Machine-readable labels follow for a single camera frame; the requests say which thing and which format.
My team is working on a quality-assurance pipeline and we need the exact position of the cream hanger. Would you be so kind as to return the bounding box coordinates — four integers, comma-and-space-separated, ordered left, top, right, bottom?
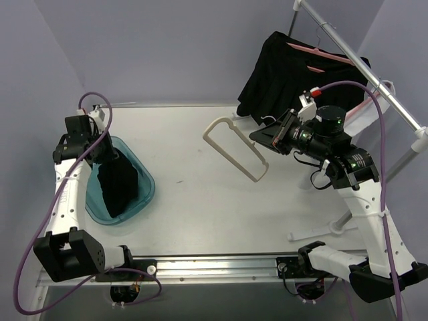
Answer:
202, 115, 270, 183

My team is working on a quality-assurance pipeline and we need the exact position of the black pleated skirt on rack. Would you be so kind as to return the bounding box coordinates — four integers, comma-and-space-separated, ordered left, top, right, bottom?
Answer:
236, 31, 368, 124

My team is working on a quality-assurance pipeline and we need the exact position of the teal plastic bin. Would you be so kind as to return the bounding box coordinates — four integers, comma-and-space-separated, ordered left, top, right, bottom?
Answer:
86, 136, 155, 225

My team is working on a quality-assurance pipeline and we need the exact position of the metal clothes rack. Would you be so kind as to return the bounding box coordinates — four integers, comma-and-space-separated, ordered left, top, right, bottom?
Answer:
288, 1, 427, 242

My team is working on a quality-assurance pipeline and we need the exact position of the pink hanger with black skirt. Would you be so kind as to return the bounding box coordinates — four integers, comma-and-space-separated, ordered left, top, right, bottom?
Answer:
285, 35, 354, 73

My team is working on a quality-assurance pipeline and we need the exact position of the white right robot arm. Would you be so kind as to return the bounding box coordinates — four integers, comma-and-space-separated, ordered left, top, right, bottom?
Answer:
249, 106, 427, 303

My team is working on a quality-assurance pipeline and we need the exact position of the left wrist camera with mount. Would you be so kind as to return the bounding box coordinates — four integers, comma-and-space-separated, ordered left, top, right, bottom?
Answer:
76, 108, 106, 132

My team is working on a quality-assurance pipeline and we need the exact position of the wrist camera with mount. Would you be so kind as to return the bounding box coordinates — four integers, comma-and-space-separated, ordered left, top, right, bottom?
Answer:
298, 87, 322, 123
76, 108, 106, 132

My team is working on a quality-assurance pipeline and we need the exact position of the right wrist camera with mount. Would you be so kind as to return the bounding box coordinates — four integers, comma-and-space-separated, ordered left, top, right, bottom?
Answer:
298, 87, 322, 123

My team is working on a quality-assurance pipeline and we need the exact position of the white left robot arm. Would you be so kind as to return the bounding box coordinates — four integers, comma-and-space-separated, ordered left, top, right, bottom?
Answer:
33, 110, 155, 282

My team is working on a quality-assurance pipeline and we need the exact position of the white skirt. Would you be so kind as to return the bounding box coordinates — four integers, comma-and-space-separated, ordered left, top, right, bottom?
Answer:
344, 90, 395, 137

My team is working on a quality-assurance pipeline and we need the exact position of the aluminium front rail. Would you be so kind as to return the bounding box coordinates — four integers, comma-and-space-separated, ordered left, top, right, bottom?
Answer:
35, 249, 368, 288

